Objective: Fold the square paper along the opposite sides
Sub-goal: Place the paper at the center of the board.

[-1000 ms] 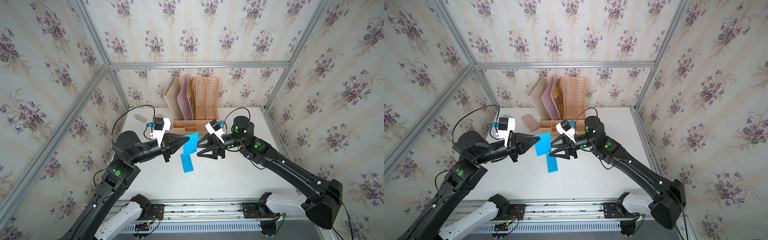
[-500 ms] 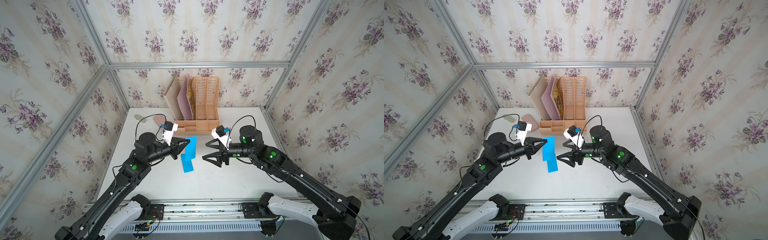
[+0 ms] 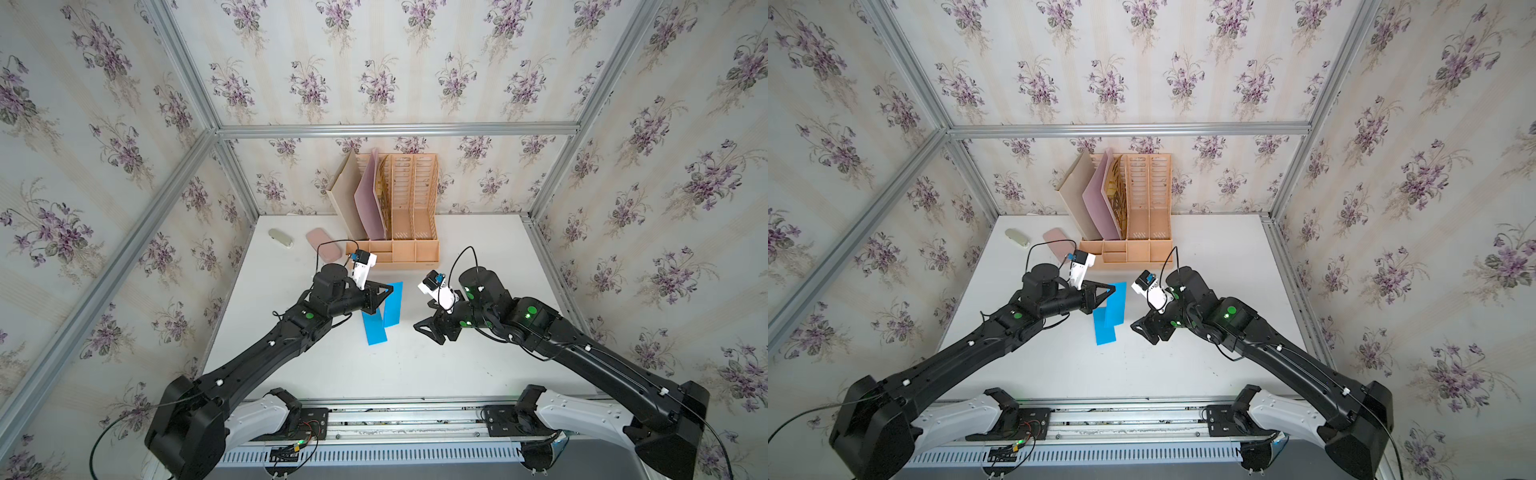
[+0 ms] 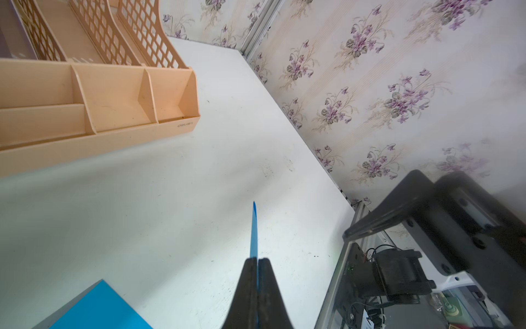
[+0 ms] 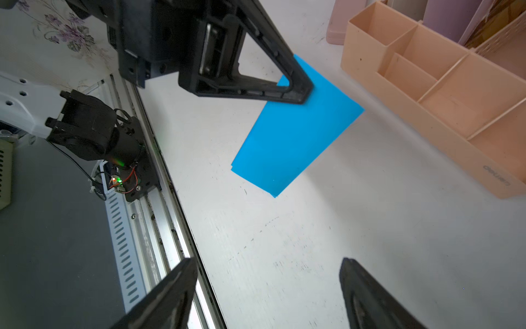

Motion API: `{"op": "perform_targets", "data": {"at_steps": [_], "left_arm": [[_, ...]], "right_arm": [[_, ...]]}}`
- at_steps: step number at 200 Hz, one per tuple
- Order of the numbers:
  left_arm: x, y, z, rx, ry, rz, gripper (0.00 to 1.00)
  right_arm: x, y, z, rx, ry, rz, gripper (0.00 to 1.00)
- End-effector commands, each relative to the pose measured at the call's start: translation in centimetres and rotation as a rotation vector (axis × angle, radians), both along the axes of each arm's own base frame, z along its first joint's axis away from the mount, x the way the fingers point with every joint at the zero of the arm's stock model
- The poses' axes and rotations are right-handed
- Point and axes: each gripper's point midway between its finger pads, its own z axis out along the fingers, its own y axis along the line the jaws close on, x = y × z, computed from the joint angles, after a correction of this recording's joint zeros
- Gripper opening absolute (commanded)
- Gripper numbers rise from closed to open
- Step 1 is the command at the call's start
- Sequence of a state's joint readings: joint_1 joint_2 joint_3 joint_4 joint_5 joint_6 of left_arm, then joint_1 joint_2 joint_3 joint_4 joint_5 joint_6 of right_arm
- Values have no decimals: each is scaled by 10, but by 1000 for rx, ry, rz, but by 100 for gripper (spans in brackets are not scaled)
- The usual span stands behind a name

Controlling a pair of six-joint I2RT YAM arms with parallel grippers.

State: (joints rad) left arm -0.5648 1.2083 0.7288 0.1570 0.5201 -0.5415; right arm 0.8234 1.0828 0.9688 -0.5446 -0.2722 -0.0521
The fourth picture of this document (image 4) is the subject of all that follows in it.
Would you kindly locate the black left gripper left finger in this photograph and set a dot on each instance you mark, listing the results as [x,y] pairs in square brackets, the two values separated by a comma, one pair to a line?
[243,312]

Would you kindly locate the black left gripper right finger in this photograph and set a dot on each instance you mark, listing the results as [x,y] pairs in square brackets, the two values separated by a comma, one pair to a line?
[271,308]

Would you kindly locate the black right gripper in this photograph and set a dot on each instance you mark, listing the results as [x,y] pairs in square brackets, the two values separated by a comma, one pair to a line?
[460,228]

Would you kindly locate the blue square paper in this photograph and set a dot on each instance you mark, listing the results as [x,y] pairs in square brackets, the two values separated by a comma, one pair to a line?
[254,242]
[99,306]

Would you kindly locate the peach plastic file organizer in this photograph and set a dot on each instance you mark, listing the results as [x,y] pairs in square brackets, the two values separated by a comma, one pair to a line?
[84,78]

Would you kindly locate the aluminium mounting rail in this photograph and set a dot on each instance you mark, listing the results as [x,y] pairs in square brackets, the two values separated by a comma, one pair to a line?
[341,307]

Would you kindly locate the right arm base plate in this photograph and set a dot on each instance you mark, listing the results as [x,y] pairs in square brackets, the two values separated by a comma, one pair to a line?
[394,274]

